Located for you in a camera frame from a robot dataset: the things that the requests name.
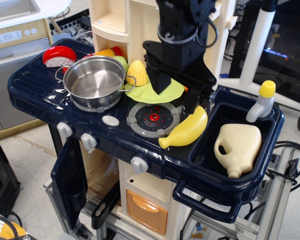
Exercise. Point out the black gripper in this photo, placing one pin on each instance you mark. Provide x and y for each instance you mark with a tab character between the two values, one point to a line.
185	64

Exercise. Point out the yellow toy banana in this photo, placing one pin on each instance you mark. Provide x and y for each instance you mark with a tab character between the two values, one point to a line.
187	131

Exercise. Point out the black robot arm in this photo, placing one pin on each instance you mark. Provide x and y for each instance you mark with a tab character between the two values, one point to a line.
183	20

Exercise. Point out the stainless steel pot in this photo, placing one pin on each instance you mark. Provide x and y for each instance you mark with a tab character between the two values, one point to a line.
95	83

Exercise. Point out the green toy plate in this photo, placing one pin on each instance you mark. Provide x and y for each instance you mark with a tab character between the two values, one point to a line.
146	94

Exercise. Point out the grey toy stove burner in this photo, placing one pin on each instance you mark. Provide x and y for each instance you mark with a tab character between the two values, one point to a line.
153	120

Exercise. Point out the yellow toy corn cob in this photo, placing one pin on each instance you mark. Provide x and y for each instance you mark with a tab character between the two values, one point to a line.
137	74

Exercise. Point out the green toy apple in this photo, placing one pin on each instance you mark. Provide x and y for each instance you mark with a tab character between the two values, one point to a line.
123	61

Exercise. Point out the white stand pole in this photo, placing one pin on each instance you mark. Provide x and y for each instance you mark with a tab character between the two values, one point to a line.
245	82

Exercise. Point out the orange red toy can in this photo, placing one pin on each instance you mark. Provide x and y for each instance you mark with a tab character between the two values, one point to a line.
110	52

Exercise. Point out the grey oval button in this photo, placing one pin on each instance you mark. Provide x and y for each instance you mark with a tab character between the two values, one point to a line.
110	121

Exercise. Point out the toy kitchen play set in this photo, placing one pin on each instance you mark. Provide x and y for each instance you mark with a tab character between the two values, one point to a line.
127	24

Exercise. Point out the grey right stove knob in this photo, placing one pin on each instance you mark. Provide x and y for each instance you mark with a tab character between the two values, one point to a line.
139	165

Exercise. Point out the grey stove knob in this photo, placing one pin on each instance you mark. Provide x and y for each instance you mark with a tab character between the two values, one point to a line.
139	165
64	130
89	142

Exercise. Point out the cream toy jug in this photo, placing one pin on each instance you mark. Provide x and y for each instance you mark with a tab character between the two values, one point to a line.
236	147

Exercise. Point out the grey yellow toy faucet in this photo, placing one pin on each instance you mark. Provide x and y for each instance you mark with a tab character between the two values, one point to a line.
264	103

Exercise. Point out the grey middle stove knob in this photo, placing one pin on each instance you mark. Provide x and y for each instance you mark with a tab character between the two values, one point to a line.
89	142

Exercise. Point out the grey left stove knob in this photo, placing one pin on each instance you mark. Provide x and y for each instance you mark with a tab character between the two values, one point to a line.
64	130

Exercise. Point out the orange toy drawer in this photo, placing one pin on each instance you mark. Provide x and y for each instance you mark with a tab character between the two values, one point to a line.
147	213

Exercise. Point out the navy oven door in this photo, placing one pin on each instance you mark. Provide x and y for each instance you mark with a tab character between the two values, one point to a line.
69	182

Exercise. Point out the wooden appliance with panel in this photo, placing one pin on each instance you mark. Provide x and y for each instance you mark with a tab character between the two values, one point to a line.
25	32

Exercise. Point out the black computer case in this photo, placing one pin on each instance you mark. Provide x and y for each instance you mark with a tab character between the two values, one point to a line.
9	185

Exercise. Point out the aluminium frame cart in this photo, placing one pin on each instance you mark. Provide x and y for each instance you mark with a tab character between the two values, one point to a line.
105	215

